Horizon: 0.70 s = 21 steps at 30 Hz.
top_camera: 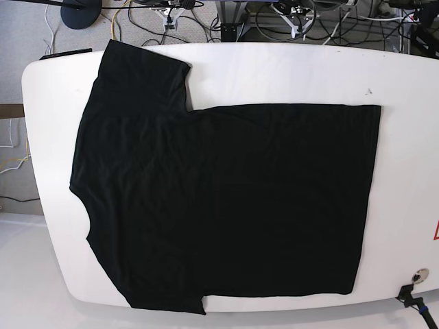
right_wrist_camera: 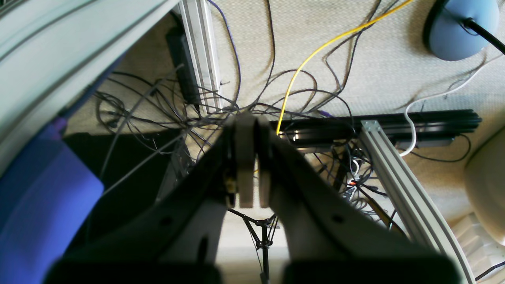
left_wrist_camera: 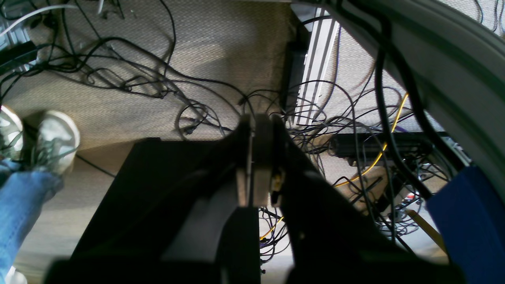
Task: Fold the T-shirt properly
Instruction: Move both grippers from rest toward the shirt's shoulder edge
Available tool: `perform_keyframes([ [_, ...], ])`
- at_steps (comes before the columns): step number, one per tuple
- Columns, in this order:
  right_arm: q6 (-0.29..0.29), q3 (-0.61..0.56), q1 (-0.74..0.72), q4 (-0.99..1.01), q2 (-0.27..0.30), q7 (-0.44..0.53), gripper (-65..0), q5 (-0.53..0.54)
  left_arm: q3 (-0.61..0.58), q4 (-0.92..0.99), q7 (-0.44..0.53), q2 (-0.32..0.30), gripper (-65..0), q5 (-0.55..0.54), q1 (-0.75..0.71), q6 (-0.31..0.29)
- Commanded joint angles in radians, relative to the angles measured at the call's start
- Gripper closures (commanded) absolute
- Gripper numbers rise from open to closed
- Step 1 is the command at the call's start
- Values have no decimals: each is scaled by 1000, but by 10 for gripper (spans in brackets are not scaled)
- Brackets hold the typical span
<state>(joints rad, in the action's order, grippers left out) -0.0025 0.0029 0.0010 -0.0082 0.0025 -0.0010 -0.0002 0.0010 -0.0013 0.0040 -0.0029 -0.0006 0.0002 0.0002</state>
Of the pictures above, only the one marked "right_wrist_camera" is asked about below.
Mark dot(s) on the black power adapter brick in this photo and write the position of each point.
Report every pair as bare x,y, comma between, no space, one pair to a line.
180,54

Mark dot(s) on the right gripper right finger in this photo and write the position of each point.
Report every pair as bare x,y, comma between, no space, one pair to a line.
329,241

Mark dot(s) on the silver aluminium frame leg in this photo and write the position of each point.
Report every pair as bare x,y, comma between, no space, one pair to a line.
423,221

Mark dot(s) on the blue purple cloth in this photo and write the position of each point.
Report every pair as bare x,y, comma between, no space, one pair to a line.
45,196

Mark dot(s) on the black tripod stand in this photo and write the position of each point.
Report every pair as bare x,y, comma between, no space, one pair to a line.
262,232

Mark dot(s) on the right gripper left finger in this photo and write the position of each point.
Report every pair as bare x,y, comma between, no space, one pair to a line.
175,241

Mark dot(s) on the silver aluminium frame post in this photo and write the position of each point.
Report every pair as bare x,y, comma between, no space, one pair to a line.
198,25

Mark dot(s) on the blue round lamp base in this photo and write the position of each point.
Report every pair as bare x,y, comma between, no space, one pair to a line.
458,29

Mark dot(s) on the black aluminium floor rail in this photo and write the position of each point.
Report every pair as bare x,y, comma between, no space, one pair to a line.
433,128

